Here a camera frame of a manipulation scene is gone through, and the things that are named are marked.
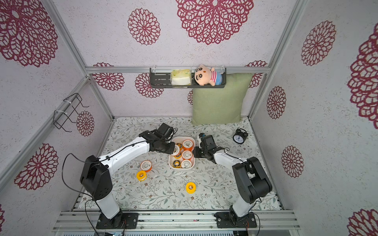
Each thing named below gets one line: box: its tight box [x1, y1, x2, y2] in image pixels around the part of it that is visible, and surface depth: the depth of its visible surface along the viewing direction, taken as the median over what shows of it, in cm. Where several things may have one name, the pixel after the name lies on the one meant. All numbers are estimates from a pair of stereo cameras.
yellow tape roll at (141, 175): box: [136, 170, 148, 182], surface depth 90 cm
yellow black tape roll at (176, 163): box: [172, 159, 182, 169], surface depth 94 cm
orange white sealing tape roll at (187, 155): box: [181, 149, 194, 161], surface depth 98 cm
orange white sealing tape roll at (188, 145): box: [182, 139, 195, 151], surface depth 101 cm
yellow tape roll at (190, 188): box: [185, 181, 197, 195], surface depth 85 cm
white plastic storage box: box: [168, 136, 196, 172], surface depth 97 cm
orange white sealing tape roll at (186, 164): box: [180, 159, 193, 169], surface depth 94 cm
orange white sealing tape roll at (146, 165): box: [139, 160, 153, 173], surface depth 94 cm
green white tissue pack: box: [170, 68, 192, 86], surface depth 92 cm
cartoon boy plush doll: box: [194, 64, 223, 87], surface depth 88 cm
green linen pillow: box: [191, 72, 254, 125], surface depth 100 cm
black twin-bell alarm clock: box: [232, 128, 249, 145], surface depth 103 cm
